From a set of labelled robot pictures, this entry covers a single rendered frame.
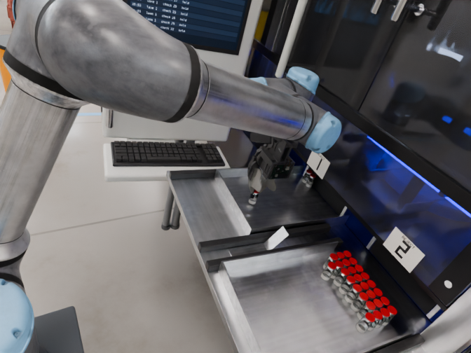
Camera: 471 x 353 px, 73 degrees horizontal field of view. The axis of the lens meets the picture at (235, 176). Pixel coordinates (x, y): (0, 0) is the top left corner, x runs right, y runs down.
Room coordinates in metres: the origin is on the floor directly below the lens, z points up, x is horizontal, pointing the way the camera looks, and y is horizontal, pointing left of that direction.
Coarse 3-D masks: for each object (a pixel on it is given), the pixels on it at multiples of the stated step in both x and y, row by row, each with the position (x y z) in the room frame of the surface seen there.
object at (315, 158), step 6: (312, 156) 0.89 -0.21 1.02; (318, 156) 0.87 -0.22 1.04; (312, 162) 0.88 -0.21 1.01; (318, 162) 0.86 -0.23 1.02; (324, 162) 0.84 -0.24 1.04; (312, 168) 0.87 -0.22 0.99; (318, 168) 0.85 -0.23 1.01; (324, 168) 0.83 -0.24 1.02; (318, 174) 0.84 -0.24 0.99; (324, 174) 0.83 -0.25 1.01
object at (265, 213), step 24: (240, 168) 0.87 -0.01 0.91; (240, 192) 0.79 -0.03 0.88; (264, 192) 0.83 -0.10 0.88; (288, 192) 0.87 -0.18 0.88; (312, 192) 0.91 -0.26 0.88; (240, 216) 0.66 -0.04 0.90; (264, 216) 0.71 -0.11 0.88; (288, 216) 0.75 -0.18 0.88; (312, 216) 0.78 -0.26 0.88; (336, 216) 0.77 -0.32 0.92
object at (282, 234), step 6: (282, 228) 0.62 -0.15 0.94; (276, 234) 0.62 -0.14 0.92; (282, 234) 0.61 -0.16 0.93; (288, 234) 0.61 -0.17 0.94; (270, 240) 0.61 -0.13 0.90; (276, 240) 0.60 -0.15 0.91; (282, 240) 0.60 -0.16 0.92; (252, 246) 0.59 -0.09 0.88; (258, 246) 0.59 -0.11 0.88; (264, 246) 0.60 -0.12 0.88; (270, 246) 0.60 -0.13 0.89; (234, 252) 0.55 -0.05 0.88; (240, 252) 0.56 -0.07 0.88; (246, 252) 0.56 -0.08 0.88; (252, 252) 0.57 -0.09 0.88
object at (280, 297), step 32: (256, 256) 0.53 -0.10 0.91; (288, 256) 0.58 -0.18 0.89; (320, 256) 0.62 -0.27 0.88; (256, 288) 0.47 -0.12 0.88; (288, 288) 0.49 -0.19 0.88; (320, 288) 0.52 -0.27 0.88; (256, 320) 0.39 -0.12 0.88; (288, 320) 0.41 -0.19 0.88; (320, 320) 0.43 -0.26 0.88; (352, 320) 0.46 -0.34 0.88; (256, 352) 0.32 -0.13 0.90; (288, 352) 0.34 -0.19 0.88; (320, 352) 0.36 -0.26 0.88; (352, 352) 0.38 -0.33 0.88
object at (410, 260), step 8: (392, 232) 0.61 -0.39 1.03; (400, 232) 0.60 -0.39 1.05; (392, 240) 0.60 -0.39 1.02; (400, 240) 0.59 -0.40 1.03; (408, 240) 0.58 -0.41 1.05; (392, 248) 0.59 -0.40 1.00; (416, 248) 0.56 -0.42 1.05; (408, 256) 0.56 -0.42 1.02; (416, 256) 0.55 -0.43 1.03; (408, 264) 0.55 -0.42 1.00; (416, 264) 0.54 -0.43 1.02
